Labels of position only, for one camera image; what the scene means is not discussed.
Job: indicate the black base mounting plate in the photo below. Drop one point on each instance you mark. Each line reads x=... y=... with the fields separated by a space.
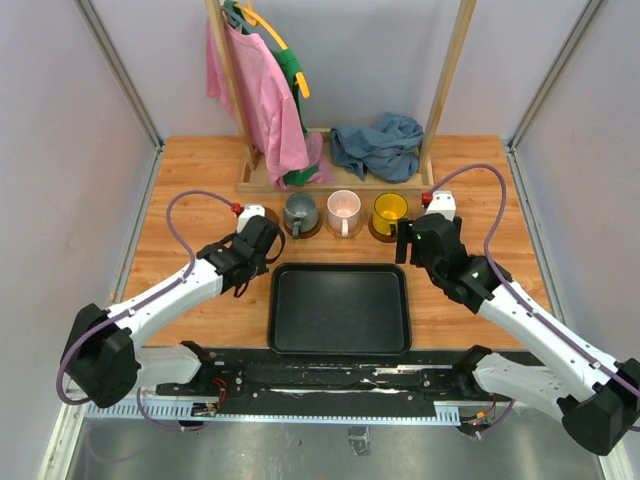
x=245 y=371

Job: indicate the yellow glass mug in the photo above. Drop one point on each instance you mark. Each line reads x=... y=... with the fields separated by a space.
x=388 y=209

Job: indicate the grey ceramic mug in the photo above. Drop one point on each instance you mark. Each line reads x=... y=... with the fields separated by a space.
x=300 y=212

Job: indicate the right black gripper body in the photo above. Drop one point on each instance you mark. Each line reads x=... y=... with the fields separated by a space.
x=420 y=261

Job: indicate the brown wooden coaster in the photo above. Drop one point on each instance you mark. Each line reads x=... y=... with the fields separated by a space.
x=304 y=235
x=380 y=236

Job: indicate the woven rattan coaster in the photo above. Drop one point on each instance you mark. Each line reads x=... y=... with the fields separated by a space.
x=343 y=229

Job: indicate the wooden clothes rack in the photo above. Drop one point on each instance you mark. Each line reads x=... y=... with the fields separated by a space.
x=282 y=153

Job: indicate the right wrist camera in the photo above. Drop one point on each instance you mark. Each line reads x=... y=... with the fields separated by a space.
x=442 y=202

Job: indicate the green garment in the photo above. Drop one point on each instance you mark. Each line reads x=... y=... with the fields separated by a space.
x=295 y=75

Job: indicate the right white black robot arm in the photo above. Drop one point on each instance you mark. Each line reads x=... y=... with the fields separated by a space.
x=591 y=393

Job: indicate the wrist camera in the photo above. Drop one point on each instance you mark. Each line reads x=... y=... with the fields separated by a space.
x=249 y=211
x=442 y=202

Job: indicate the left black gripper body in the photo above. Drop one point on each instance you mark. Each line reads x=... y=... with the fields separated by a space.
x=260 y=267

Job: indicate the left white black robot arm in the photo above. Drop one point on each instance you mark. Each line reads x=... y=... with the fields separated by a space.
x=105 y=354

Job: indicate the blue crumpled cloth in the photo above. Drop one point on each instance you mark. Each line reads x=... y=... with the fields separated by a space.
x=388 y=150

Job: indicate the pink ceramic mug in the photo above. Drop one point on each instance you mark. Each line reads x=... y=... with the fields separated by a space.
x=344 y=204

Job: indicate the yellow clothes hanger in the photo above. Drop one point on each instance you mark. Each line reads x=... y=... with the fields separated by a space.
x=256 y=19

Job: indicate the grey slotted cable duct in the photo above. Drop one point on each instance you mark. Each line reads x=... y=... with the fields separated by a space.
x=188 y=413

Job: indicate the black plastic tray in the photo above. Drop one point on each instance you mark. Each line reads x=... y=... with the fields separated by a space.
x=339 y=309

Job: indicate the pink shirt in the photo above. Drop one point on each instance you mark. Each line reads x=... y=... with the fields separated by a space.
x=265 y=100

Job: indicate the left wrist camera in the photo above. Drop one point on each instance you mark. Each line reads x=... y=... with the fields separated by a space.
x=249 y=211

